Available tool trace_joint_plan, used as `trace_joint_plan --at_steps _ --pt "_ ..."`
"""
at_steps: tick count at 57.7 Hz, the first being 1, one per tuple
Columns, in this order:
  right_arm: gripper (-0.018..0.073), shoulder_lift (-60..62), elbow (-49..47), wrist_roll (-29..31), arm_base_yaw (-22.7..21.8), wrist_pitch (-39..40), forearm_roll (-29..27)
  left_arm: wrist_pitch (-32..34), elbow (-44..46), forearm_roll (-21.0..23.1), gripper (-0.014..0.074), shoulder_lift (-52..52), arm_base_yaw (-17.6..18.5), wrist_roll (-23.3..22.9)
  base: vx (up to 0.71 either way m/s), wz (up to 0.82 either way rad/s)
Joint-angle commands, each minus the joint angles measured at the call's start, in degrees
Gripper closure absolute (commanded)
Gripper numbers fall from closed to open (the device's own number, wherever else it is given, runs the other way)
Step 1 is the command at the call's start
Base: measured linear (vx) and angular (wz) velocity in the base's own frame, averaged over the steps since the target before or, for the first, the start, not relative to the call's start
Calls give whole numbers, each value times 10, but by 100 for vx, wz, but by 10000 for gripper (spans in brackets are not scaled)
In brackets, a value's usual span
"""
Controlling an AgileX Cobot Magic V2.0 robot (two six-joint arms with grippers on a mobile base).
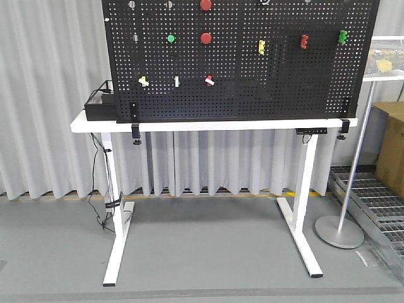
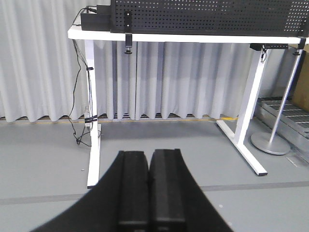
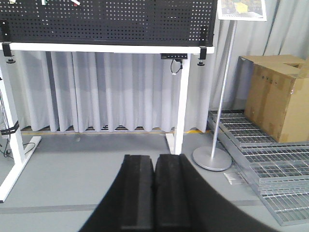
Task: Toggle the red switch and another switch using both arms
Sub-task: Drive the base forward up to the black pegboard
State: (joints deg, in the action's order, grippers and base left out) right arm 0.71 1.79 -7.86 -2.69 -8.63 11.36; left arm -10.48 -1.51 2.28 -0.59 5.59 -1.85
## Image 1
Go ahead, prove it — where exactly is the black clamp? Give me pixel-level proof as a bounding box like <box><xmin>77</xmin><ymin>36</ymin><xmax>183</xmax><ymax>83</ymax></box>
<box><xmin>130</xmin><ymin>102</ymin><xmax>141</xmax><ymax>146</ymax></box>
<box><xmin>336</xmin><ymin>97</ymin><xmax>352</xmax><ymax>141</ymax></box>

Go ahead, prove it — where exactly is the grey curtain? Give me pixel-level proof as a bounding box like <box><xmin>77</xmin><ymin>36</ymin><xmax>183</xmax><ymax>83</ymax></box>
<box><xmin>0</xmin><ymin>0</ymin><xmax>338</xmax><ymax>201</ymax></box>

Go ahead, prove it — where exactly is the left black clamp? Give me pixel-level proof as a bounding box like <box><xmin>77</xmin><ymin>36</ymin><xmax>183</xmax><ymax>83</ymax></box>
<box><xmin>130</xmin><ymin>102</ymin><xmax>141</xmax><ymax>146</ymax></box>

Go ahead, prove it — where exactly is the lower red mushroom button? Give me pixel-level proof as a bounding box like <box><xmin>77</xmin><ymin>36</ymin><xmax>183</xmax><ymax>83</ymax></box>
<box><xmin>200</xmin><ymin>32</ymin><xmax>213</xmax><ymax>45</ymax></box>

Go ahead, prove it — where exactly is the red mushroom button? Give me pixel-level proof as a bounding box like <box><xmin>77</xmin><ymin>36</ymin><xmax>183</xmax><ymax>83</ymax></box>
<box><xmin>200</xmin><ymin>32</ymin><xmax>213</xmax><ymax>45</ymax></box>
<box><xmin>199</xmin><ymin>0</ymin><xmax>213</xmax><ymax>11</ymax></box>

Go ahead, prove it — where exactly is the metal grating platform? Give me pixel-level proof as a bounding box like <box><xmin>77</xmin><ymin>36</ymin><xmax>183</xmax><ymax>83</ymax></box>
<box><xmin>324</xmin><ymin>166</ymin><xmax>403</xmax><ymax>282</ymax></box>

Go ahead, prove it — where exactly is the yellow box on shelf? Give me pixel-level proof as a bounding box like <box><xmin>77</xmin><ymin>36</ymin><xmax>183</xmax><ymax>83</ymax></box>
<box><xmin>376</xmin><ymin>59</ymin><xmax>393</xmax><ymax>73</ymax></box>

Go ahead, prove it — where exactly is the red toggle switch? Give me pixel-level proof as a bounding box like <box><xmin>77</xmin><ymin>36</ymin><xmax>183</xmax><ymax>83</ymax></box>
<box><xmin>205</xmin><ymin>75</ymin><xmax>215</xmax><ymax>86</ymax></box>

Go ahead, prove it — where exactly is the black desk control panel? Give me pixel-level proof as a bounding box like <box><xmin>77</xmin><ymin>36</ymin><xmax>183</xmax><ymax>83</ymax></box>
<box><xmin>296</xmin><ymin>128</ymin><xmax>328</xmax><ymax>136</ymax></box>

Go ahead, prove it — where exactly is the grey round-base stand pole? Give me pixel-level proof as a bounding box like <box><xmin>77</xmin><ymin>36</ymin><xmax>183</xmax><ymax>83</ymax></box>
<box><xmin>314</xmin><ymin>81</ymin><xmax>377</xmax><ymax>249</ymax></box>

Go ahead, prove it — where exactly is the yellow rocker switch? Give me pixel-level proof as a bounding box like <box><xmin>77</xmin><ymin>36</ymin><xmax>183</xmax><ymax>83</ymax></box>
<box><xmin>258</xmin><ymin>40</ymin><xmax>266</xmax><ymax>55</ymax></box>

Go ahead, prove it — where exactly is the brown cardboard box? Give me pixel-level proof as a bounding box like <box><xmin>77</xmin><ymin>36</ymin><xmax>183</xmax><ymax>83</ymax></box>
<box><xmin>373</xmin><ymin>101</ymin><xmax>403</xmax><ymax>197</ymax></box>

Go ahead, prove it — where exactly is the black perforated pegboard panel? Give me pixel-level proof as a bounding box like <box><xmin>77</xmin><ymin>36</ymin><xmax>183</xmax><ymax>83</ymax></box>
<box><xmin>102</xmin><ymin>1</ymin><xmax>379</xmax><ymax>122</ymax></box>

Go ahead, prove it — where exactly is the green rocker switch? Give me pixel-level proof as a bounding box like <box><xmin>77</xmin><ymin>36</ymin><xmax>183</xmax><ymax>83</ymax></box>
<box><xmin>338</xmin><ymin>30</ymin><xmax>348</xmax><ymax>45</ymax></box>

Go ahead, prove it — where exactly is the white shelf rack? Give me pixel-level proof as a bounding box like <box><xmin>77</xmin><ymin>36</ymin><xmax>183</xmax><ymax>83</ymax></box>
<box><xmin>362</xmin><ymin>36</ymin><xmax>403</xmax><ymax>82</ymax></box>

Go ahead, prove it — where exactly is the upper red mushroom button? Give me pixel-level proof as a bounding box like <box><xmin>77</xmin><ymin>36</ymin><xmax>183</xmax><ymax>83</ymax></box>
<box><xmin>199</xmin><ymin>0</ymin><xmax>213</xmax><ymax>11</ymax></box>

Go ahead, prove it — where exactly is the white height-adjustable table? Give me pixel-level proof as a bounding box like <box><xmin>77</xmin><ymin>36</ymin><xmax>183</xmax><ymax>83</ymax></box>
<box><xmin>70</xmin><ymin>111</ymin><xmax>358</xmax><ymax>287</ymax></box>

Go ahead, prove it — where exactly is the right black clamp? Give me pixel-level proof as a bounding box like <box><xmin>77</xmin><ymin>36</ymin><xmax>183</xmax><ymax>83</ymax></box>
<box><xmin>336</xmin><ymin>97</ymin><xmax>352</xmax><ymax>141</ymax></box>

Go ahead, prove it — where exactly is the black electronics box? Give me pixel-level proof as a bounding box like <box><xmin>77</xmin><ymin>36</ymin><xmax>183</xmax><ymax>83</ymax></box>
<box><xmin>84</xmin><ymin>80</ymin><xmax>116</xmax><ymax>121</ymax></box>

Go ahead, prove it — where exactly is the red rocker switch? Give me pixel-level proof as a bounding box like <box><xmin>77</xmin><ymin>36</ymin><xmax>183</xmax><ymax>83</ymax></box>
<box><xmin>300</xmin><ymin>34</ymin><xmax>309</xmax><ymax>49</ymax></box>

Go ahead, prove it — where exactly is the yellow lit toggle switch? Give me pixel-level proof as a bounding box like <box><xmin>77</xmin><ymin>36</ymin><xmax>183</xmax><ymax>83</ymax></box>
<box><xmin>138</xmin><ymin>76</ymin><xmax>150</xmax><ymax>87</ymax></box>

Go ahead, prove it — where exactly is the black power cable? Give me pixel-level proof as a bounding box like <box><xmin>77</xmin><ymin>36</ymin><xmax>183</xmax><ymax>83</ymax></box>
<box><xmin>86</xmin><ymin>88</ymin><xmax>116</xmax><ymax>233</ymax></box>

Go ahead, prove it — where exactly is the green lit toggle switch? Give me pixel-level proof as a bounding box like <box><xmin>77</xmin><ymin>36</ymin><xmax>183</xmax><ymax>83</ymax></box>
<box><xmin>174</xmin><ymin>76</ymin><xmax>181</xmax><ymax>88</ymax></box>

